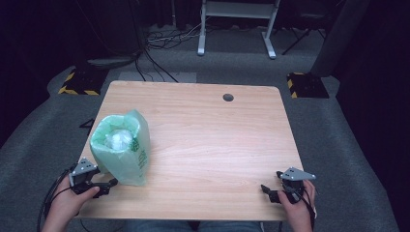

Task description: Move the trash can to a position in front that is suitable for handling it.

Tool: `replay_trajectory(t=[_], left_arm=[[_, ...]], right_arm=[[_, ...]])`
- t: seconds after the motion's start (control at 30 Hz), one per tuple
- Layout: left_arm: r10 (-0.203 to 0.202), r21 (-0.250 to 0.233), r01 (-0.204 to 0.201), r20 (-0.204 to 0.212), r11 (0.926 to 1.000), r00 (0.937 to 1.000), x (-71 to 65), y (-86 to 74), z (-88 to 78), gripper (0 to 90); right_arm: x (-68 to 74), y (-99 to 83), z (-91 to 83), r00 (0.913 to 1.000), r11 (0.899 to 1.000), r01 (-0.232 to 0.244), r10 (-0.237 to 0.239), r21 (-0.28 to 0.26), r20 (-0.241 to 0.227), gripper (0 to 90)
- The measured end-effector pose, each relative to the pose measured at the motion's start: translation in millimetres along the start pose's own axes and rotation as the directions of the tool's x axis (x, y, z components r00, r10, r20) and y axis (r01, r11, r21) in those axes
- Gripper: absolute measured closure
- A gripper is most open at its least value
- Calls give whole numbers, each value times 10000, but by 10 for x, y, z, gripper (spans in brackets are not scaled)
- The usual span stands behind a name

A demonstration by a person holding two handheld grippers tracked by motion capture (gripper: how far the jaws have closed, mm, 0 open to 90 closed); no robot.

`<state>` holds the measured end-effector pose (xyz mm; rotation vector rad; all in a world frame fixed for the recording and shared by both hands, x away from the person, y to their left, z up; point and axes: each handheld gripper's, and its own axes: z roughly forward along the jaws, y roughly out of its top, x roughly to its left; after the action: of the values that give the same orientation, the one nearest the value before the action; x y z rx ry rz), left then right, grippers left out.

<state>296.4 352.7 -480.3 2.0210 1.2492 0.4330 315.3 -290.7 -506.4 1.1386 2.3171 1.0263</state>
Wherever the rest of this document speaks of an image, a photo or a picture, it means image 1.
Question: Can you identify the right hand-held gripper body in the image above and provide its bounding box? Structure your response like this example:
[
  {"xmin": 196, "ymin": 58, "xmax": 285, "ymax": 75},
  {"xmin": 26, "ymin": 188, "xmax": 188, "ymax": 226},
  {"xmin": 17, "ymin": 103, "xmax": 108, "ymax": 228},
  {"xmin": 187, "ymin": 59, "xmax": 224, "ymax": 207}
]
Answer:
[{"xmin": 269, "ymin": 166, "xmax": 317, "ymax": 205}]

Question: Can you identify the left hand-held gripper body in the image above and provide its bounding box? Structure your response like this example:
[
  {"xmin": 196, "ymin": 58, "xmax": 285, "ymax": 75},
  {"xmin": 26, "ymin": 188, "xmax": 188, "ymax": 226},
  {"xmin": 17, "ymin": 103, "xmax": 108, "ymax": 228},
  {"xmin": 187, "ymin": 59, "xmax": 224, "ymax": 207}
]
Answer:
[{"xmin": 68, "ymin": 157, "xmax": 112, "ymax": 198}]

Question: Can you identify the green plastic bag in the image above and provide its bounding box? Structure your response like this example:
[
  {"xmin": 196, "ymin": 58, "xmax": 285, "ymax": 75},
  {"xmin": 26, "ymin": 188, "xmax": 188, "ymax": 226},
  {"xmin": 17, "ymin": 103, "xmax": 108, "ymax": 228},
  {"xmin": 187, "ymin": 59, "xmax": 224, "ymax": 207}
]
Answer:
[{"xmin": 89, "ymin": 108, "xmax": 152, "ymax": 188}]

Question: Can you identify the person's right hand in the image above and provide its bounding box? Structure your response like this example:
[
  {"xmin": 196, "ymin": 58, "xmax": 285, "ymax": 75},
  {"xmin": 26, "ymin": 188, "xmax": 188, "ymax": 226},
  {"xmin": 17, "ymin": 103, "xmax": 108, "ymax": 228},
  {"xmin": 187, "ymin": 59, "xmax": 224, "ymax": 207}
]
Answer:
[{"xmin": 277, "ymin": 179, "xmax": 317, "ymax": 225}]

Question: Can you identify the person's left hand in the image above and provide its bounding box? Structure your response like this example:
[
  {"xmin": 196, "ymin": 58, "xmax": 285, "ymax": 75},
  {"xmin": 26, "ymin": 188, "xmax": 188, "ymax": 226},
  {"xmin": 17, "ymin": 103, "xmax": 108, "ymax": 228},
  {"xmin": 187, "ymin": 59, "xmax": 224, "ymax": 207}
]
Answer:
[{"xmin": 50, "ymin": 175, "xmax": 101, "ymax": 223}]

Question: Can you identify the crumpled white paper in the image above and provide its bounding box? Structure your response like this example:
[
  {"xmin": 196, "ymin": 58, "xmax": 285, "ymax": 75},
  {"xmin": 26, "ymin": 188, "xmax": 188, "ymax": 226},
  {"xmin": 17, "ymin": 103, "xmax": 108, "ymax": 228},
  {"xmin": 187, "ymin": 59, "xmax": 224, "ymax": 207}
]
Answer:
[{"xmin": 103, "ymin": 129, "xmax": 134, "ymax": 153}]

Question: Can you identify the black table foot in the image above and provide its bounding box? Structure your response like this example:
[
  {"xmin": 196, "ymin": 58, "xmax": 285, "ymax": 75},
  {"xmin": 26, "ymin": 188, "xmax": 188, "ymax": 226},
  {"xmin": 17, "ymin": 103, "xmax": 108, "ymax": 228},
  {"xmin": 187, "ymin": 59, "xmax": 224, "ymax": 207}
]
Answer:
[{"xmin": 78, "ymin": 117, "xmax": 97, "ymax": 131}]

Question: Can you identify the black yellow striped base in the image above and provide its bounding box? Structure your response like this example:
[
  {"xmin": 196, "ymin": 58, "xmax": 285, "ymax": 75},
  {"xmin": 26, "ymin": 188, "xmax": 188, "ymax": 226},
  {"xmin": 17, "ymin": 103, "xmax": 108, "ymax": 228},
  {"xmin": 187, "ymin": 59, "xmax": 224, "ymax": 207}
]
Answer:
[
  {"xmin": 57, "ymin": 66, "xmax": 110, "ymax": 97},
  {"xmin": 286, "ymin": 72, "xmax": 331, "ymax": 100}
]

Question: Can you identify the grey flat stand base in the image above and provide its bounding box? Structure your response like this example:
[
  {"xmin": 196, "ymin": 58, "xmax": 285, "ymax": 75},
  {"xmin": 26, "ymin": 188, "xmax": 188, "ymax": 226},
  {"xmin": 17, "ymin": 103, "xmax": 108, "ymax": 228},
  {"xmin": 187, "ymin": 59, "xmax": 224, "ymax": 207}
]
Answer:
[{"xmin": 86, "ymin": 55, "xmax": 142, "ymax": 70}]

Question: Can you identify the black tripod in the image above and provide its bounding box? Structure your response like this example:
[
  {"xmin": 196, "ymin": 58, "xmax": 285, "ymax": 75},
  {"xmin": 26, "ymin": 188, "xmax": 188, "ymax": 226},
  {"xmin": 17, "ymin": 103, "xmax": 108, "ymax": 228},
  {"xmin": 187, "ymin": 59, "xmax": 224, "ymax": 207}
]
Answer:
[{"xmin": 281, "ymin": 26, "xmax": 327, "ymax": 56}]

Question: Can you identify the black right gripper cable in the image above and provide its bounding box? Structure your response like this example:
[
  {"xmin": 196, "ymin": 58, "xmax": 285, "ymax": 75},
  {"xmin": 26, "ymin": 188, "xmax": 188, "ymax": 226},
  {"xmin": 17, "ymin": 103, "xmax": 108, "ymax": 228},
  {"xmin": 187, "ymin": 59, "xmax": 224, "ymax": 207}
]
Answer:
[{"xmin": 283, "ymin": 184, "xmax": 317, "ymax": 232}]

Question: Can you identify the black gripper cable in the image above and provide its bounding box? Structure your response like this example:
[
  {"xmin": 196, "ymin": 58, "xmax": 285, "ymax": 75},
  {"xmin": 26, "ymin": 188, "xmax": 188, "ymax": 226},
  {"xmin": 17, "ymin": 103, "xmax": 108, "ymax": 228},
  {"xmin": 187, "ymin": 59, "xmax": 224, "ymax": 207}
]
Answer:
[
  {"xmin": 283, "ymin": 184, "xmax": 317, "ymax": 232},
  {"xmin": 36, "ymin": 163, "xmax": 79, "ymax": 232}
]

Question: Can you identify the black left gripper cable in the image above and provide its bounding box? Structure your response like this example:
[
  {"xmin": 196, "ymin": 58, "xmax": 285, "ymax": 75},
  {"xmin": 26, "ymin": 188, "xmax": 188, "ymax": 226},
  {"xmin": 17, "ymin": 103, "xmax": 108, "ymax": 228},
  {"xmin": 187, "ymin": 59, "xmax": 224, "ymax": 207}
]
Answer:
[{"xmin": 36, "ymin": 163, "xmax": 79, "ymax": 232}]

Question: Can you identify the black floor cable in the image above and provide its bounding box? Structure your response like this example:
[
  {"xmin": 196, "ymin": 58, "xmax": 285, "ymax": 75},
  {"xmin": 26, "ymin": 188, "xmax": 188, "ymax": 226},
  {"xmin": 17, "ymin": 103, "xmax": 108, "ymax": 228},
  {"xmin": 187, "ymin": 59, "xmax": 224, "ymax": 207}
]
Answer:
[{"xmin": 133, "ymin": 47, "xmax": 179, "ymax": 84}]

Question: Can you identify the grey slanted post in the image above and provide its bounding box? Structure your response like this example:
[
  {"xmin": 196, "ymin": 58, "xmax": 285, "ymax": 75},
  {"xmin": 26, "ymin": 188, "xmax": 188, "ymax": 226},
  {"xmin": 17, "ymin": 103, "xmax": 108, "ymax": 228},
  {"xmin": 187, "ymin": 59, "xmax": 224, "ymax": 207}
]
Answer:
[{"xmin": 309, "ymin": 0, "xmax": 372, "ymax": 78}]

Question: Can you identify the bundle of floor cables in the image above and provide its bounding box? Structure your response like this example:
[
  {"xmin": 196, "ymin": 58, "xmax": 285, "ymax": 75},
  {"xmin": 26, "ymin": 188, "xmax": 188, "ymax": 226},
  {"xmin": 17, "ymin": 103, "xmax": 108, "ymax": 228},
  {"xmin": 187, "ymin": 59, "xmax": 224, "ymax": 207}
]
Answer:
[{"xmin": 141, "ymin": 21, "xmax": 209, "ymax": 52}]

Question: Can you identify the white metal desk frame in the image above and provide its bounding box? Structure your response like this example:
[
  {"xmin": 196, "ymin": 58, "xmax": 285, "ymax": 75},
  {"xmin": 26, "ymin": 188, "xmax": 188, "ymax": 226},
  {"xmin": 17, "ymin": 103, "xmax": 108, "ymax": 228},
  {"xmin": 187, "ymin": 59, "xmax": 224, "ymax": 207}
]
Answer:
[{"xmin": 196, "ymin": 0, "xmax": 282, "ymax": 61}]

